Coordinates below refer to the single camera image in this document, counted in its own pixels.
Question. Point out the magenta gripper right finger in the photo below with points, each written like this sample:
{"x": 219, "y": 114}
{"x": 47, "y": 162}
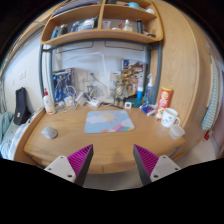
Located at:
{"x": 152, "y": 167}

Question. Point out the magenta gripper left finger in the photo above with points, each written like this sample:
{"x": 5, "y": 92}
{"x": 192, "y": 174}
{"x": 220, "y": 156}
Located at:
{"x": 73, "y": 168}

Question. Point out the grey computer mouse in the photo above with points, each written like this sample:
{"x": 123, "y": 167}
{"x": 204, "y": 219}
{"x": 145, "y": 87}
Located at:
{"x": 49, "y": 132}

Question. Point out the pastel cloud mouse pad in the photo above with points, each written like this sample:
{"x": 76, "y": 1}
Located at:
{"x": 108, "y": 121}

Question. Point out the clear plastic cup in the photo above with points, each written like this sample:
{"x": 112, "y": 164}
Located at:
{"x": 176, "y": 131}

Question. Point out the white mug with drawing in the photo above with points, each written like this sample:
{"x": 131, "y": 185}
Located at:
{"x": 170, "y": 117}

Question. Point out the blue flat box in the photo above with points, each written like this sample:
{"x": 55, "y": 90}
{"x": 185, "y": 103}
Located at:
{"x": 147, "y": 109}

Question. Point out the small white cube clock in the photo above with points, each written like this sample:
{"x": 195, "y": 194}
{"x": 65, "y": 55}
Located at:
{"x": 128, "y": 105}

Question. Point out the white power strip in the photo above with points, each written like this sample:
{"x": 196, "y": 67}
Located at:
{"x": 94, "y": 103}

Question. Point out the white lotion bottle red cap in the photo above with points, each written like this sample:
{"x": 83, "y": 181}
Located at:
{"x": 48, "y": 103}

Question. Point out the blue spray bottle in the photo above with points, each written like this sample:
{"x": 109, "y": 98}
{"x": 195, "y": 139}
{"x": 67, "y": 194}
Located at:
{"x": 149, "y": 91}

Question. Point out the red chips can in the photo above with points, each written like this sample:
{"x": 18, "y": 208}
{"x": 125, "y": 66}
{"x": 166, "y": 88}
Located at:
{"x": 163, "y": 102}

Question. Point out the white desk lamp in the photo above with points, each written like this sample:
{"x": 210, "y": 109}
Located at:
{"x": 90, "y": 74}

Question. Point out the wooden wall shelf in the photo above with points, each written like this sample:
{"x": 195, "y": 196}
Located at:
{"x": 110, "y": 16}

